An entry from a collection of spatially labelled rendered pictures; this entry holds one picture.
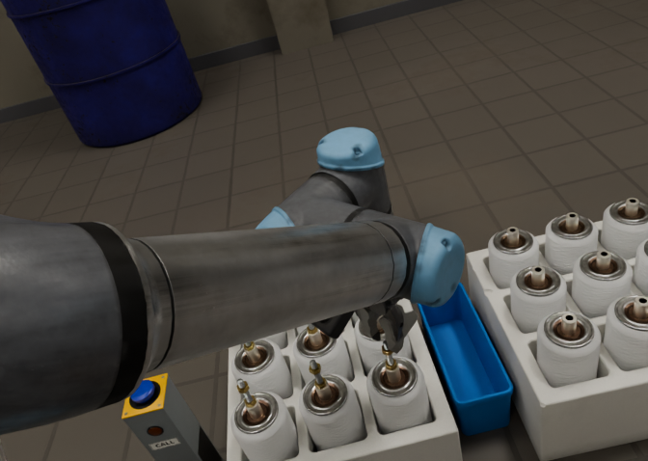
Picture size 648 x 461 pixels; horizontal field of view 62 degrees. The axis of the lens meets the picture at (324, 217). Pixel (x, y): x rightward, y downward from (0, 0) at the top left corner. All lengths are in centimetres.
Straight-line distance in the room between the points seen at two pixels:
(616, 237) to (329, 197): 74
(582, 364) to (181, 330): 77
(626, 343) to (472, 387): 34
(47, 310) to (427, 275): 32
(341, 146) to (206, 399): 86
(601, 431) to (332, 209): 71
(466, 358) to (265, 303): 94
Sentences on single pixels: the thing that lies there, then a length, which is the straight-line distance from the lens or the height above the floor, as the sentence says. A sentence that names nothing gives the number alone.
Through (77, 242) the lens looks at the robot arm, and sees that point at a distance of 27.
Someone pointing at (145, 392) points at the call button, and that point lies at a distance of 97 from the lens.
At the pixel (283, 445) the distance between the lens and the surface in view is 96.
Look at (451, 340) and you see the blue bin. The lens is 128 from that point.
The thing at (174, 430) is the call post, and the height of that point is 25.
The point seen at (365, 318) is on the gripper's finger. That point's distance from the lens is 82.
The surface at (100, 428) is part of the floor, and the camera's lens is 144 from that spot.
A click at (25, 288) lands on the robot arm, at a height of 87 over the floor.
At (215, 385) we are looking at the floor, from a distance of 136.
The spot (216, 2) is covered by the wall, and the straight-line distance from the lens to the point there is 323.
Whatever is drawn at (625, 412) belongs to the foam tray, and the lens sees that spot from 108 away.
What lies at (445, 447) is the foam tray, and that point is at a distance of 98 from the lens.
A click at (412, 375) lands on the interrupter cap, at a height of 25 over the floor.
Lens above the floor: 100
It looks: 36 degrees down
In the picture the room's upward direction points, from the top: 16 degrees counter-clockwise
